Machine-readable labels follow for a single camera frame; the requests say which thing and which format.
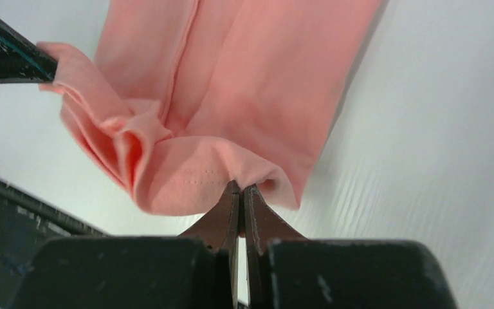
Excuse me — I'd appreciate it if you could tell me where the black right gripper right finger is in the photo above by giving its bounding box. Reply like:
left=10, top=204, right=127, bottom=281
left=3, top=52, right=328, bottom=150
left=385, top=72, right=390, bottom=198
left=243, top=186, right=457, bottom=308

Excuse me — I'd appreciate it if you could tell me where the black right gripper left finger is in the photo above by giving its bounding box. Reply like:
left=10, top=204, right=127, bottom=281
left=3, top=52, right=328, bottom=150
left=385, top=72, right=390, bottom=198
left=10, top=182, right=241, bottom=308

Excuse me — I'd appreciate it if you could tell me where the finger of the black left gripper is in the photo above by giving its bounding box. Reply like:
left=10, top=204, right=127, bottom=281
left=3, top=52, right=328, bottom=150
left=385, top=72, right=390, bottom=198
left=0, top=19, right=58, bottom=84

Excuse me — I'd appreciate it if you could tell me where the salmon pink t shirt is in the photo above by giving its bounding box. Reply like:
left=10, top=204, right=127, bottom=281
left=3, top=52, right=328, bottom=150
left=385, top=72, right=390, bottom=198
left=39, top=1, right=381, bottom=216

